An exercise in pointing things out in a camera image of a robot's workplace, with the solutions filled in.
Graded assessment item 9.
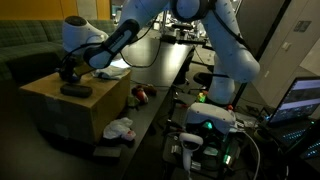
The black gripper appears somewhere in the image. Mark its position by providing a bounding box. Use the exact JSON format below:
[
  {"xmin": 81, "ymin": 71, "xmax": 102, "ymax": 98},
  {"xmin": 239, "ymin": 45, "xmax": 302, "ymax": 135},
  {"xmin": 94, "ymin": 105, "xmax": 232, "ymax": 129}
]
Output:
[{"xmin": 59, "ymin": 57, "xmax": 82, "ymax": 83}]

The black eraser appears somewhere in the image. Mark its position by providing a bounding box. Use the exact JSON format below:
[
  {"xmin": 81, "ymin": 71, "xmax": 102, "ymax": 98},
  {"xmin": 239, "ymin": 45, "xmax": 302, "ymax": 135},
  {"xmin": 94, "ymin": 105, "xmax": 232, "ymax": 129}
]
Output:
[{"xmin": 60, "ymin": 84, "xmax": 93, "ymax": 98}]

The white towel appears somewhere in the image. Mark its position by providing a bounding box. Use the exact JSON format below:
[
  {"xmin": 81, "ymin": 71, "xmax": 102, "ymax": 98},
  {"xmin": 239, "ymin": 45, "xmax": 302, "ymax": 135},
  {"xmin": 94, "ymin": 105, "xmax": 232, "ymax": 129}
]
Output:
[{"xmin": 92, "ymin": 66, "xmax": 126, "ymax": 80}]

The red and green plush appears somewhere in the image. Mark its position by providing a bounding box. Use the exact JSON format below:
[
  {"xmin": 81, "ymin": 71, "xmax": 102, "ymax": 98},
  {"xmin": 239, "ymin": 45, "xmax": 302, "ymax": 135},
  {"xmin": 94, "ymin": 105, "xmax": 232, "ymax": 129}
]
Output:
[{"xmin": 127, "ymin": 89, "xmax": 148, "ymax": 107}]

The white cloth toy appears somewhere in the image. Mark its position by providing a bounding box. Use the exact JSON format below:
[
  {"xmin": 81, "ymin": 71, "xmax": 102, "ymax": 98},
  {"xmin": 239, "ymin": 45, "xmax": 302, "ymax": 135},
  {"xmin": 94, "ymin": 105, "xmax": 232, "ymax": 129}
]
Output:
[{"xmin": 103, "ymin": 117, "xmax": 136, "ymax": 141}]

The brown plush toy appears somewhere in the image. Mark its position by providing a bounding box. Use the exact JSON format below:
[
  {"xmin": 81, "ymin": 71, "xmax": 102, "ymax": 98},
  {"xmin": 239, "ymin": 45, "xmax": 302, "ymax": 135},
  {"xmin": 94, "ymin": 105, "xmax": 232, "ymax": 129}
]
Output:
[{"xmin": 131, "ymin": 84, "xmax": 157, "ymax": 96}]

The large cardboard box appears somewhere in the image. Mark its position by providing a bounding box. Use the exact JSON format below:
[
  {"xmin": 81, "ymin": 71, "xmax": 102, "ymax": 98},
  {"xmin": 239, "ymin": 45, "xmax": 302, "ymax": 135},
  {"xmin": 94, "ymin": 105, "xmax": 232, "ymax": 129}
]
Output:
[{"xmin": 20, "ymin": 70, "xmax": 131, "ymax": 144}]

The green plaid sofa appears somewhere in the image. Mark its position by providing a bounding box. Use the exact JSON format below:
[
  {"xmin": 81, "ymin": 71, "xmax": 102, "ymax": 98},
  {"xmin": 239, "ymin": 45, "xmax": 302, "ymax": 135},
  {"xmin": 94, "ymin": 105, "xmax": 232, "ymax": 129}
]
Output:
[{"xmin": 0, "ymin": 17, "xmax": 115, "ymax": 81}]

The white VR controller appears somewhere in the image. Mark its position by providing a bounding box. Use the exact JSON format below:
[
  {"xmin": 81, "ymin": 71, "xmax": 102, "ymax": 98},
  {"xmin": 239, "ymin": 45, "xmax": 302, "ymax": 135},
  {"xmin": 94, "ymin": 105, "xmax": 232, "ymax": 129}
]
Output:
[{"xmin": 179, "ymin": 133, "xmax": 203, "ymax": 171}]

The white VR headset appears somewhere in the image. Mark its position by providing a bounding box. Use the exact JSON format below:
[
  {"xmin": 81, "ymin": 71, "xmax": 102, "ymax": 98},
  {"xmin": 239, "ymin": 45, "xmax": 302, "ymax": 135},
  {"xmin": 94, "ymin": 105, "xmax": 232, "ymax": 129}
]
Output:
[{"xmin": 185, "ymin": 103, "xmax": 236, "ymax": 134}]

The open laptop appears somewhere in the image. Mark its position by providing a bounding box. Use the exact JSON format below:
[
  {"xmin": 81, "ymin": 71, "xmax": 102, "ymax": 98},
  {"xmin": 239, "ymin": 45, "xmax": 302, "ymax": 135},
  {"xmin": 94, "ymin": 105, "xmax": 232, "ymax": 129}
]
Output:
[{"xmin": 266, "ymin": 77, "xmax": 320, "ymax": 159}]

